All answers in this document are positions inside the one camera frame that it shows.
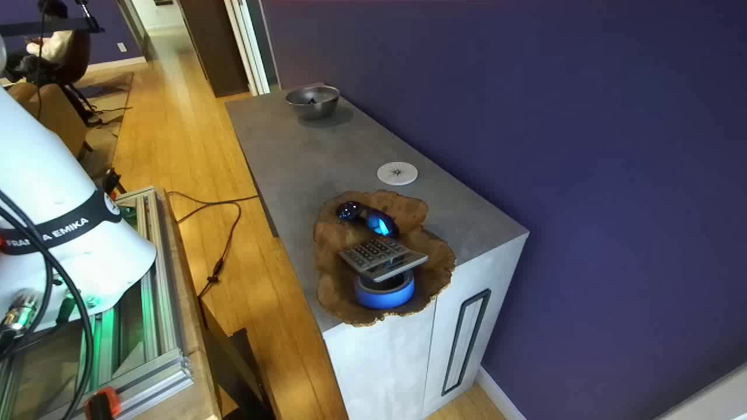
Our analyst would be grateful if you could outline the white round coaster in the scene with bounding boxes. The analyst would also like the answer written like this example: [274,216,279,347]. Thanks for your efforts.
[375,159,421,188]

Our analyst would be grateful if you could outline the blue bowl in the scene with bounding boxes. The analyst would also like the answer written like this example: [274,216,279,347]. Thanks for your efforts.
[353,271,417,313]

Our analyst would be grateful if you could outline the silver metal bowl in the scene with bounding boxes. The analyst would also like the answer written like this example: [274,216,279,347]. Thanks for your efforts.
[282,81,343,123]

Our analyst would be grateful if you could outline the black blue sunglasses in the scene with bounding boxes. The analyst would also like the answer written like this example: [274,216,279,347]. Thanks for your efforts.
[334,197,402,240]

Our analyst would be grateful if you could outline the grey remote control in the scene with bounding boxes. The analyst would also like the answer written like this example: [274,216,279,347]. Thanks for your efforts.
[336,235,432,284]

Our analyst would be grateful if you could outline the grey concrete cabinet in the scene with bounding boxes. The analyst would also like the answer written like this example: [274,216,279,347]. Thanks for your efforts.
[225,89,533,420]

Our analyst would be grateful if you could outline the brown wooden burl tray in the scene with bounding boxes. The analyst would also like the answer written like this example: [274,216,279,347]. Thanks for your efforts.
[310,188,457,329]

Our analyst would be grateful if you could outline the black flat panel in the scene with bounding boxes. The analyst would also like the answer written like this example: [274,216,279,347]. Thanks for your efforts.
[198,300,278,420]

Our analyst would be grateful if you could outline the white baseboard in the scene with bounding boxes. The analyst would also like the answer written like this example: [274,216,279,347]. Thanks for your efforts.
[474,363,528,420]

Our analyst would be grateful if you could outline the brown wooden door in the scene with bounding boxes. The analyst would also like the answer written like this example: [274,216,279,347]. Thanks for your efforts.
[177,0,253,99]

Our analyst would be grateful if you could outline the red clamp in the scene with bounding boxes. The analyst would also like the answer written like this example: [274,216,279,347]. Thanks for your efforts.
[85,384,125,420]

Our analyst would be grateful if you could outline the black office chair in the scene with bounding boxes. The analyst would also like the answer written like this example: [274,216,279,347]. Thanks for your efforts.
[20,0,103,125]

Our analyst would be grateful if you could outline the black floor cable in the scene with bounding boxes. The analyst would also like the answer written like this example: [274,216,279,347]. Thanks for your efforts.
[163,188,261,300]

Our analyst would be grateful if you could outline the black rectangular cabinet handle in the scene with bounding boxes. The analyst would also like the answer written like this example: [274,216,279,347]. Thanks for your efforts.
[438,287,492,399]

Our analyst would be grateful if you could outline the aluminium robot stand frame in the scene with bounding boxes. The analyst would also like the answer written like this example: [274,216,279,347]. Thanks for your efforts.
[0,183,197,420]

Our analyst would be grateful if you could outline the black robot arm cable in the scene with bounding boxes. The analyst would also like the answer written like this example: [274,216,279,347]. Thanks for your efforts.
[0,188,95,420]

